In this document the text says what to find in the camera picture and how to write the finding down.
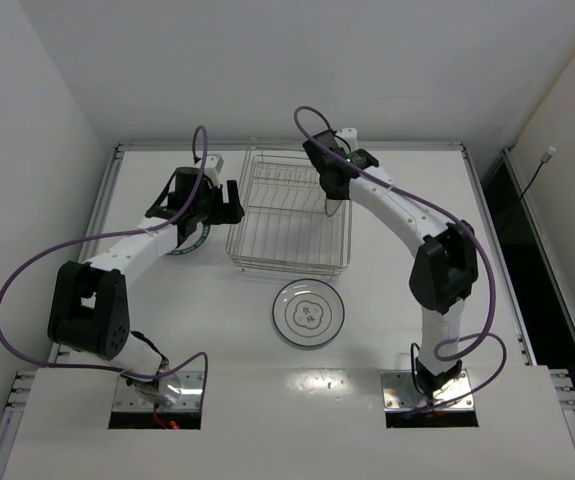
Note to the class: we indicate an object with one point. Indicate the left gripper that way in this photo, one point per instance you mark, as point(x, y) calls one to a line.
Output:
point(224, 204)

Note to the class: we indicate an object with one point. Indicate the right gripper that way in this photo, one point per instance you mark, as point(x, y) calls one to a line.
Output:
point(332, 185)

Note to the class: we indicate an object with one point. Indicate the orange sunburst plate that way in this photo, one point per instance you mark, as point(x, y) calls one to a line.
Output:
point(333, 207)

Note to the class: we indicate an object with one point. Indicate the black rimmed white plate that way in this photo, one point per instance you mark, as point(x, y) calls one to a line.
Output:
point(308, 313)

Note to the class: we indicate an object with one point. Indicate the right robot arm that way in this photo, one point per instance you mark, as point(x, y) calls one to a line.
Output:
point(444, 258)

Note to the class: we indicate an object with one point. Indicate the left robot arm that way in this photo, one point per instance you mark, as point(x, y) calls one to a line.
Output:
point(90, 308)

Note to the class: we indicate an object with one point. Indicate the teal rimmed plate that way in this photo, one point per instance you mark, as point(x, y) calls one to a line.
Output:
point(195, 241)

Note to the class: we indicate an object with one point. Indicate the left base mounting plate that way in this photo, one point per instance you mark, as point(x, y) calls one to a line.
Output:
point(180, 392)

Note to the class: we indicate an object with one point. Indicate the base mounting plate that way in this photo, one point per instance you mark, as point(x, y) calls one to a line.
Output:
point(400, 395)
point(180, 392)

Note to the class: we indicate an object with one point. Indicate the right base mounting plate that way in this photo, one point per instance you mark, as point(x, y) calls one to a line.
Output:
point(400, 395)

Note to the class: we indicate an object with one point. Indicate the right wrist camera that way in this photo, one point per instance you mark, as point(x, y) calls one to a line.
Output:
point(347, 138)

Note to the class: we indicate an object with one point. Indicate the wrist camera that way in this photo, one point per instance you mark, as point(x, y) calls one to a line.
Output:
point(347, 138)
point(213, 166)

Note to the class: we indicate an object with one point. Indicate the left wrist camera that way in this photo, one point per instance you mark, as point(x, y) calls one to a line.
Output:
point(213, 166)

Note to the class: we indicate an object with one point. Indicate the wire dish rack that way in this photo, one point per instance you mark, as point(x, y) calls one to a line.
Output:
point(284, 228)

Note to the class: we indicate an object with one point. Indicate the black wall cable white plug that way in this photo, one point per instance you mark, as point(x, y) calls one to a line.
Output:
point(547, 155)

